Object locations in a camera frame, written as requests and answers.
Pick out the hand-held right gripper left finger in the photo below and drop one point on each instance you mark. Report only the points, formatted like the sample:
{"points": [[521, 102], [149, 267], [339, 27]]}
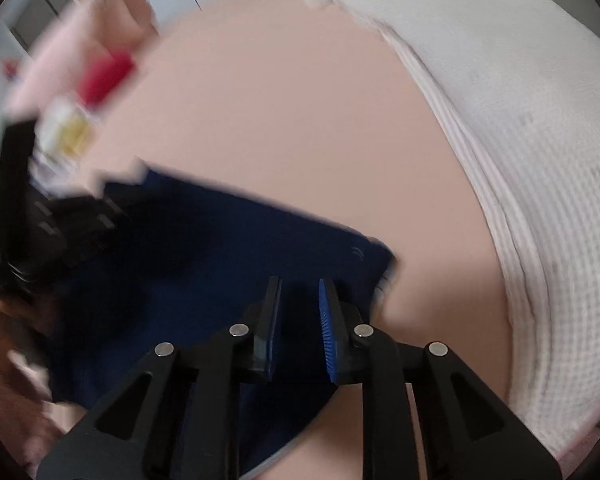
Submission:
{"points": [[275, 327]]}

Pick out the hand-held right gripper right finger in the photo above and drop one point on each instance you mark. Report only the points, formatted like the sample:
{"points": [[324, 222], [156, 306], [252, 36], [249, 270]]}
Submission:
{"points": [[328, 332]]}

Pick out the navy striped pants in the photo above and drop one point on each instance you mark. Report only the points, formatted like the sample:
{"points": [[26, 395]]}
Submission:
{"points": [[205, 260]]}

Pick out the person's left hand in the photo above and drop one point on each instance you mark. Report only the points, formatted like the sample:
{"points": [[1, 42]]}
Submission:
{"points": [[5, 317]]}

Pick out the pale pink white garment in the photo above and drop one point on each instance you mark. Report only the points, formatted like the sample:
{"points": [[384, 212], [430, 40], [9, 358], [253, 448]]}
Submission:
{"points": [[60, 175]]}

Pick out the yellow packet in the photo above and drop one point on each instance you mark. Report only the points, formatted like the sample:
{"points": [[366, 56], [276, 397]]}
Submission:
{"points": [[67, 130]]}

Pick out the red plush toy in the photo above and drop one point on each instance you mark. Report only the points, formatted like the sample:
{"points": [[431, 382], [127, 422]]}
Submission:
{"points": [[107, 77]]}

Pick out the pink plush pillow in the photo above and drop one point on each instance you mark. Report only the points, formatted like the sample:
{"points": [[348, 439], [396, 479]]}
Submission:
{"points": [[65, 50]]}

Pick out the pink bed sheet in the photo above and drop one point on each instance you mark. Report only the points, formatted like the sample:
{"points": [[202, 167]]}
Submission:
{"points": [[280, 110]]}

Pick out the white waffle blanket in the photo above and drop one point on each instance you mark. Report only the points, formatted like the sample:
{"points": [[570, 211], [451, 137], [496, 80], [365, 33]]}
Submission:
{"points": [[530, 135]]}

